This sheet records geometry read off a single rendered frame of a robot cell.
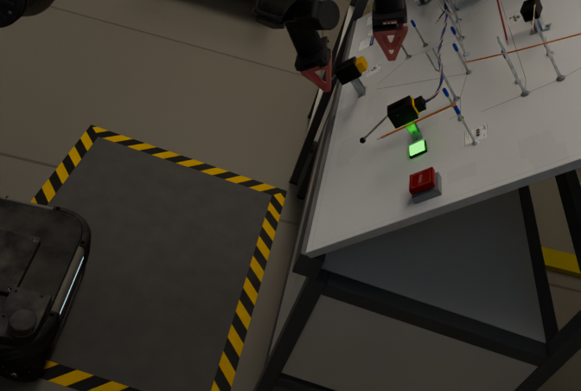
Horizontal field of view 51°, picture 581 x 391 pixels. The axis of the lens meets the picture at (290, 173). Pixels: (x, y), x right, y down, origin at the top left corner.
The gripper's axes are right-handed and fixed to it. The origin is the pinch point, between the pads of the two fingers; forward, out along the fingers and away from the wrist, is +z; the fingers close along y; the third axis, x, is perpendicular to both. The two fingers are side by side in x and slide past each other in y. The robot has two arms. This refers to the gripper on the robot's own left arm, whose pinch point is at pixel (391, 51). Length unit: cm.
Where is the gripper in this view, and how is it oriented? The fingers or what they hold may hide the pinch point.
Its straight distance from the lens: 128.6
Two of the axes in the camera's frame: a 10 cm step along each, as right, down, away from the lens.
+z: 1.4, 8.2, 5.6
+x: -9.8, 0.5, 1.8
